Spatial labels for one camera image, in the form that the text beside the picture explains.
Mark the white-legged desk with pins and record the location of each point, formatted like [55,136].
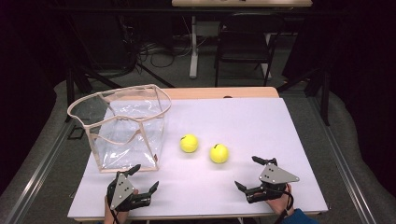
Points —
[194,46]

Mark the person's left hand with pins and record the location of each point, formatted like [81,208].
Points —
[112,217]

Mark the white table mat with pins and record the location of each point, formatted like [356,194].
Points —
[249,124]

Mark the transparent plastic bag beige trim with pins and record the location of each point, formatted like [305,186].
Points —
[124,146]

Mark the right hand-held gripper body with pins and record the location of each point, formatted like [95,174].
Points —
[274,175]

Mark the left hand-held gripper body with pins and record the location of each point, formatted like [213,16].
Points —
[122,193]

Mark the metal floor rail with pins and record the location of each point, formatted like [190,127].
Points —
[34,174]
[345,168]

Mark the yellow tennis ball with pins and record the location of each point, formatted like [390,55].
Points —
[189,143]
[219,153]

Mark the wooden table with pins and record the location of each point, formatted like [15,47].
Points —
[218,92]

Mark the black chair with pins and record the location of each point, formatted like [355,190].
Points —
[246,40]

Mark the person's right hand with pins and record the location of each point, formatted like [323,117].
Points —
[281,203]

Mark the black metal stand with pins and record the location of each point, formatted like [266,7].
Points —
[81,77]
[320,90]

